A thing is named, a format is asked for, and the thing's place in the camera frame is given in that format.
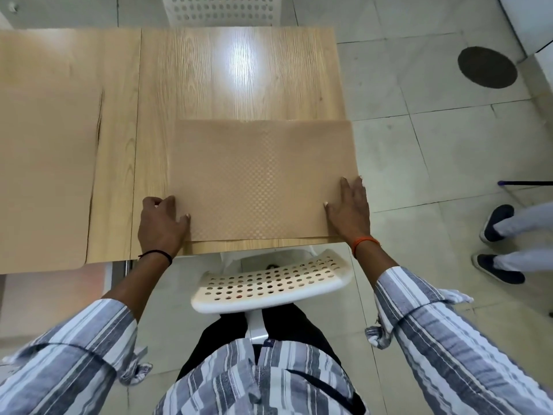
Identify person's right hand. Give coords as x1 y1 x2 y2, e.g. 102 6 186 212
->
323 176 372 246

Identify light wooden table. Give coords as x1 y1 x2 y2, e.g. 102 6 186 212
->
0 26 359 264

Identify person's left hand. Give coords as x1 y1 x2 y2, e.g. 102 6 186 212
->
137 195 191 260

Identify orange wrist thread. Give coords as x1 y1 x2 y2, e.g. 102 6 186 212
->
352 235 381 259

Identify black trousers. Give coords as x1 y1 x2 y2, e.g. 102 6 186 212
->
177 304 368 415

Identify white perforated plastic chair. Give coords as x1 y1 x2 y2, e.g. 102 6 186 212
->
191 248 355 344
160 0 282 27

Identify grey white striped shirt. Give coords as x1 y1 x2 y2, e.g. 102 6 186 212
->
0 265 553 415

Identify dark round floor cover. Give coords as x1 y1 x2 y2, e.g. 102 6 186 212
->
457 46 519 90

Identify black wrist thread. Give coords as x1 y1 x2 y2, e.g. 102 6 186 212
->
137 250 173 266

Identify stack of beige placemats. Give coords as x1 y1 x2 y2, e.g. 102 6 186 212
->
0 80 103 275

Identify person's right forearm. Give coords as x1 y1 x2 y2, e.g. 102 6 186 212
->
354 242 400 284

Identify beige textured placemat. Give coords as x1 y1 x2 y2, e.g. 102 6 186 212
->
167 118 359 243

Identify person's left forearm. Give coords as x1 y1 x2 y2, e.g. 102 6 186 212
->
101 254 173 323

